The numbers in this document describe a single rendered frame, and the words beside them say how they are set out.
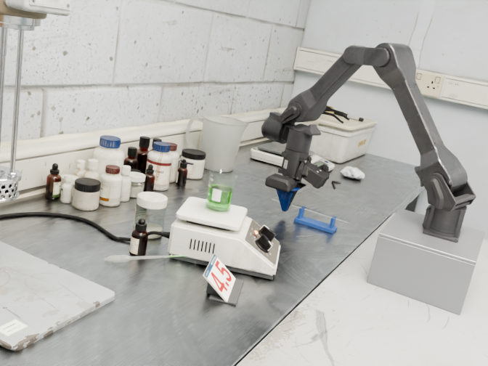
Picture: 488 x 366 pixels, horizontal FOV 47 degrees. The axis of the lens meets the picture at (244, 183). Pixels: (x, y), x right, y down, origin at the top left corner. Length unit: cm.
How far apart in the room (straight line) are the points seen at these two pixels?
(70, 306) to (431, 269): 63
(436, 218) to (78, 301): 67
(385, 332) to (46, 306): 52
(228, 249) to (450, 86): 151
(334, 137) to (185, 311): 133
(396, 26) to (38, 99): 155
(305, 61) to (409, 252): 152
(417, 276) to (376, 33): 151
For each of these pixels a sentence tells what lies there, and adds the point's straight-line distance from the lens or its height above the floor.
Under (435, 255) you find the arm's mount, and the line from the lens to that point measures 108.
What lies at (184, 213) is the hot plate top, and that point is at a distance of 103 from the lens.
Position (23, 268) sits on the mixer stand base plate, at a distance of 96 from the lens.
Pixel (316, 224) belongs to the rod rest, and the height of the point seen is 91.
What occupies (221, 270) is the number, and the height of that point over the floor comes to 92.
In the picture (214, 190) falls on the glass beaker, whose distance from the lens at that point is 104.
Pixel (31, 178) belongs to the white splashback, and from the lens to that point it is 129.
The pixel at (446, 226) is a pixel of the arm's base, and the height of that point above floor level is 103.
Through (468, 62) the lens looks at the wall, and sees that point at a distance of 238.
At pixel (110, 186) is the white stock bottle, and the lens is 126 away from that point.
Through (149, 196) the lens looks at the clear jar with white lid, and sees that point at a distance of 112.
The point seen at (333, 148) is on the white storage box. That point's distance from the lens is 211.
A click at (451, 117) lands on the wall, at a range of 239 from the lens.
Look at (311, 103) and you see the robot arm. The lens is 128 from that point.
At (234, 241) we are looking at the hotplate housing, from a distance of 101.
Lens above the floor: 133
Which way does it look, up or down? 15 degrees down
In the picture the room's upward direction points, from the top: 10 degrees clockwise
